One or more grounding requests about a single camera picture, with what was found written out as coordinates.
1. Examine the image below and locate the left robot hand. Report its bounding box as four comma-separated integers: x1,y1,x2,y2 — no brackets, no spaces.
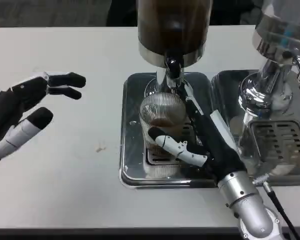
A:
0,71,87,176

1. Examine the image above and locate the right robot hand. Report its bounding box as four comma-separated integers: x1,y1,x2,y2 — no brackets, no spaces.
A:
147,83,248,188

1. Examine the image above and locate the clear ribbed glass cup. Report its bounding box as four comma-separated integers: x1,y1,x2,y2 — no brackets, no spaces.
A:
139,91,189,164

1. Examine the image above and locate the steel drip tray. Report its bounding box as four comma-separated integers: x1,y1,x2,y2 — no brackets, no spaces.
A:
211,69,300,187
119,72,224,189

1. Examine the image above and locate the steel drip grid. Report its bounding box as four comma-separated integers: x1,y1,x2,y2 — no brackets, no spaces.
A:
146,121,203,166
249,120,300,163

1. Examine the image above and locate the black dispenser tap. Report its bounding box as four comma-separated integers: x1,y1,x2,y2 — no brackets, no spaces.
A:
164,51,184,79

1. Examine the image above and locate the clear drink dispenser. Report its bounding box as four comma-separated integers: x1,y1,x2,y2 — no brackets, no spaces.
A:
237,0,300,126

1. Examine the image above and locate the dark drink dispenser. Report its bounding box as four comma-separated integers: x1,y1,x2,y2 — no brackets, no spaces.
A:
136,0,214,106

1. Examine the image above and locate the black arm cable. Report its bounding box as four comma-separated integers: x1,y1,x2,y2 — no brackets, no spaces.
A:
252,174,300,240

